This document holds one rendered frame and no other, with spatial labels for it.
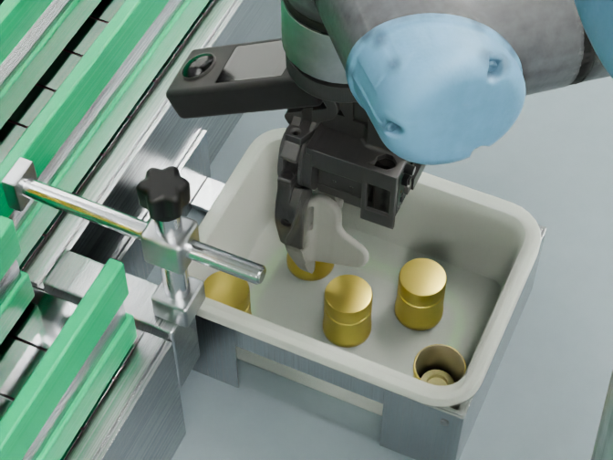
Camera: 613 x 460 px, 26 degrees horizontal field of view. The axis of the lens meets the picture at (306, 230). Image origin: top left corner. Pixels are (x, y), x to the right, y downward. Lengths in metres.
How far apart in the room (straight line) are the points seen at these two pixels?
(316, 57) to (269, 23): 0.35
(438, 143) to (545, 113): 0.50
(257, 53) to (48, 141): 0.14
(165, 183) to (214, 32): 0.29
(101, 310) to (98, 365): 0.05
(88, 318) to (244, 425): 0.23
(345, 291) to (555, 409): 0.17
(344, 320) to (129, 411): 0.19
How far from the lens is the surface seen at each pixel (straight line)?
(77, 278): 0.86
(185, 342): 0.86
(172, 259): 0.77
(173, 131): 0.98
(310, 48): 0.76
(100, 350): 0.79
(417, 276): 0.94
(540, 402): 0.97
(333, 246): 0.90
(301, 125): 0.84
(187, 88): 0.86
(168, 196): 0.74
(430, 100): 0.61
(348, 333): 0.94
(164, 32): 0.96
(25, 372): 0.84
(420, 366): 0.92
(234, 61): 0.86
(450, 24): 0.62
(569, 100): 1.15
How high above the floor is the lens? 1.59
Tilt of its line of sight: 53 degrees down
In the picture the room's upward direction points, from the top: straight up
